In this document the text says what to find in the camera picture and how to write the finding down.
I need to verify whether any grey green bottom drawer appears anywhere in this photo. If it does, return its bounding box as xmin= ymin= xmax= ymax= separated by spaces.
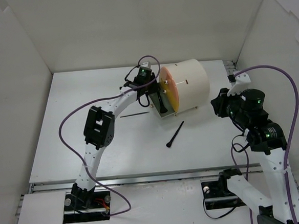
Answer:
xmin=149 ymin=90 xmax=177 ymax=118

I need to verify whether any orange drawer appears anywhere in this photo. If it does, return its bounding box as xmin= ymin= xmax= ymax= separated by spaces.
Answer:
xmin=159 ymin=66 xmax=175 ymax=91

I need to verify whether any black brush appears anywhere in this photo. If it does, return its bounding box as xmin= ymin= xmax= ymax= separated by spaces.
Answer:
xmin=156 ymin=92 xmax=168 ymax=114
xmin=166 ymin=121 xmax=185 ymax=148

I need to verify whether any yellow drawer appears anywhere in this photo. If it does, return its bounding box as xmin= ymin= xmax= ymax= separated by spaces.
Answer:
xmin=163 ymin=84 xmax=179 ymax=112

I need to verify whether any thin black eyeliner pencil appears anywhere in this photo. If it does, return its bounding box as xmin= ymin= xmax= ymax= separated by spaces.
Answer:
xmin=120 ymin=111 xmax=149 ymax=118

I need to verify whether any cream round drawer organizer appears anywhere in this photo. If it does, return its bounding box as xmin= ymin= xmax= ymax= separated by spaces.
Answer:
xmin=165 ymin=59 xmax=210 ymax=113

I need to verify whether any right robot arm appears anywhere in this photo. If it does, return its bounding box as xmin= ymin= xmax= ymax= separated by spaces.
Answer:
xmin=211 ymin=88 xmax=299 ymax=224

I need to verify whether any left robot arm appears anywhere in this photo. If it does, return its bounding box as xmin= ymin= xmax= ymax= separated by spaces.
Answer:
xmin=71 ymin=62 xmax=157 ymax=209

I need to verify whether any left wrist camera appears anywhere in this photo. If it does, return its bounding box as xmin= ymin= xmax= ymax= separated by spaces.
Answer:
xmin=140 ymin=61 xmax=151 ymax=69

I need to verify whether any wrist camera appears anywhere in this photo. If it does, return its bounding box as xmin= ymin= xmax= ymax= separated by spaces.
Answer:
xmin=140 ymin=61 xmax=151 ymax=69
xmin=227 ymin=73 xmax=251 ymax=97

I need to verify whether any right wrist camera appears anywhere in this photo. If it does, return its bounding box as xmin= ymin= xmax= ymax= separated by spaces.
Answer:
xmin=227 ymin=73 xmax=251 ymax=97

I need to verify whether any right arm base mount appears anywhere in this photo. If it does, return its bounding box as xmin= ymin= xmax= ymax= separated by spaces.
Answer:
xmin=201 ymin=168 xmax=247 ymax=211

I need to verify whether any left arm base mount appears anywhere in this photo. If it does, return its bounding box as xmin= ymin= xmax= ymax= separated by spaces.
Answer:
xmin=62 ymin=190 xmax=111 ymax=224

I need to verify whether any aluminium rail frame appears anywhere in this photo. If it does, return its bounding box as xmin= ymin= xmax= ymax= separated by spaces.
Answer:
xmin=4 ymin=55 xmax=299 ymax=219

